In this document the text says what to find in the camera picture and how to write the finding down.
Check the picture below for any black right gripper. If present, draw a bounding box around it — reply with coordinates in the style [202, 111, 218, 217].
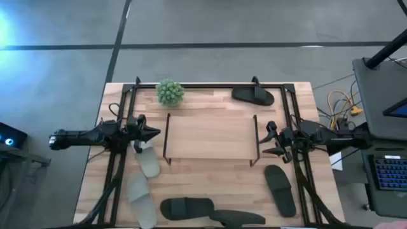
[259, 120, 298, 164]

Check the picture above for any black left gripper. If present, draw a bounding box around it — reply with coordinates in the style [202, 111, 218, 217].
[125, 114, 162, 154]

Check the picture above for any grey slide sandal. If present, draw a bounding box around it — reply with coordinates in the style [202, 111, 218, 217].
[132, 141, 161, 179]
[126, 171, 158, 229]

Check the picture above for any black slide sandal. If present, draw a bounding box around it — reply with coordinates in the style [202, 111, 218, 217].
[209, 209, 266, 228]
[231, 85, 275, 107]
[160, 197, 216, 221]
[264, 164, 297, 218]

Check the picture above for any wooden shelf with black frame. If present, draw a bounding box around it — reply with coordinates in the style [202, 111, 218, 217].
[162, 113, 261, 167]

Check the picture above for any green plant in white pot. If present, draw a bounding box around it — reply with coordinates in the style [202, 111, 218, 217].
[155, 78, 185, 108]

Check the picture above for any white paper sheet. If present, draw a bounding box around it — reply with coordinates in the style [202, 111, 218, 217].
[329, 151, 343, 172]

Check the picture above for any grey workstation cart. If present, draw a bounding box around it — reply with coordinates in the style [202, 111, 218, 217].
[352, 57, 407, 220]

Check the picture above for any grey metal side stand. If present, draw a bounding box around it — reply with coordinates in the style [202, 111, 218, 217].
[0, 142, 52, 229]

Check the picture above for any laptop with backlit keyboard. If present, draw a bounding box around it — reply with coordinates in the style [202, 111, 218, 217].
[362, 149, 407, 219]

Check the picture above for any blue-screen monitor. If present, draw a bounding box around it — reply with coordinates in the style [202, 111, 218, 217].
[382, 97, 407, 119]

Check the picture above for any black device with blue lights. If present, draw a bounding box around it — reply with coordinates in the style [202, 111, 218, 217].
[0, 122, 29, 149]

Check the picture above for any black pole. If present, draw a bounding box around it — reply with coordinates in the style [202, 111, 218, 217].
[364, 30, 407, 70]

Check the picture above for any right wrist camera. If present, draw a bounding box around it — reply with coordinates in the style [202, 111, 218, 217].
[280, 127, 295, 141]

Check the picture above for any black cable bundle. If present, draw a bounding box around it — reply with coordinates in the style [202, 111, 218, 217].
[78, 152, 127, 225]
[294, 155, 344, 225]

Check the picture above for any black aluminium table frame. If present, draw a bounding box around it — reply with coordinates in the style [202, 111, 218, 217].
[97, 83, 324, 227]

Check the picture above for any thin black floor cable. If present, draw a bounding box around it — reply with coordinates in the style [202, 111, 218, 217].
[313, 73, 355, 90]

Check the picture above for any yellow cable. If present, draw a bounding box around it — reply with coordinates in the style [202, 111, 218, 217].
[327, 89, 364, 128]

